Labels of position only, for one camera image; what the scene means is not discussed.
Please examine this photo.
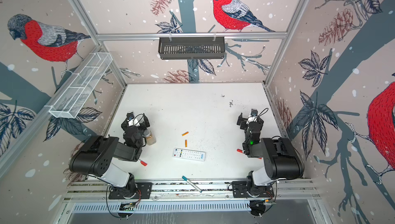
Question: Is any white remote control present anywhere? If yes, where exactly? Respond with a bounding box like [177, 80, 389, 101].
[171, 148, 206, 162]

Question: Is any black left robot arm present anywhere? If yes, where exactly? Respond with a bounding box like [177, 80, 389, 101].
[69, 112, 150, 199]

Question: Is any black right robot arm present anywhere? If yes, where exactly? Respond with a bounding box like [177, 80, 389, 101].
[237, 109, 304, 197]

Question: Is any glass spice jar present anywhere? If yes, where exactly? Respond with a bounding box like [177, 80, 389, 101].
[143, 129, 156, 146]

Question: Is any red marker left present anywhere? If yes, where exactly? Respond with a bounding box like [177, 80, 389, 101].
[138, 159, 147, 166]

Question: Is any teal capped pen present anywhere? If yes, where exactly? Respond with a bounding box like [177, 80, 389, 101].
[182, 176, 203, 193]

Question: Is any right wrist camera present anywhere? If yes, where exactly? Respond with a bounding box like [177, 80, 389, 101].
[247, 109, 258, 123]

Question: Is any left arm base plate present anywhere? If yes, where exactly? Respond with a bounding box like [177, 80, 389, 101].
[108, 182, 153, 200]

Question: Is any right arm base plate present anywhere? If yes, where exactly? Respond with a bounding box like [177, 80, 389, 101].
[230, 181, 275, 198]

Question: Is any white mesh wall tray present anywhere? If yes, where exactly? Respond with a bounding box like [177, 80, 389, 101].
[49, 52, 113, 119]

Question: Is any black wall basket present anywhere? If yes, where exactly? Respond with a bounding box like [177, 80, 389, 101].
[158, 37, 225, 60]

